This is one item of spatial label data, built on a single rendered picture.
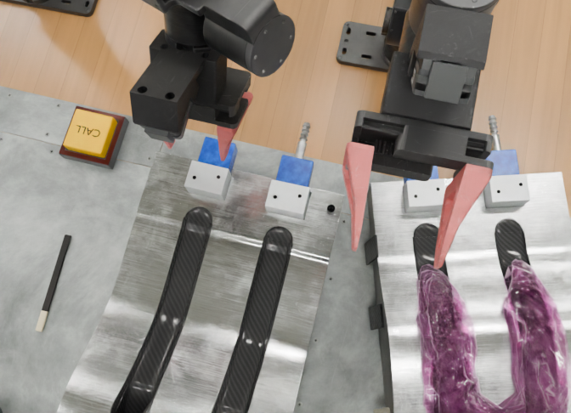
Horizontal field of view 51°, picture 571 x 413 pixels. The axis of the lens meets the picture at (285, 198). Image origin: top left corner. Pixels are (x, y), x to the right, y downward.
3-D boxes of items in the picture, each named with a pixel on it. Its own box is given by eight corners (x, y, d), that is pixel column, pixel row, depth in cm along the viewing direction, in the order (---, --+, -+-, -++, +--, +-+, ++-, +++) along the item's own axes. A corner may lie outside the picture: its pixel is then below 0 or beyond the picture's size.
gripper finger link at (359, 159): (427, 257, 42) (449, 132, 44) (326, 236, 42) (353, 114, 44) (411, 268, 48) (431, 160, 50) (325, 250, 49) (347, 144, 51)
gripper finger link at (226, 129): (234, 182, 66) (236, 114, 59) (172, 166, 66) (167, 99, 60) (251, 143, 70) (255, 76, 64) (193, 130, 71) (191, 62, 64)
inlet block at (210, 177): (218, 110, 85) (212, 93, 80) (252, 117, 84) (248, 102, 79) (191, 196, 82) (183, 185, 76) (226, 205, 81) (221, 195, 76)
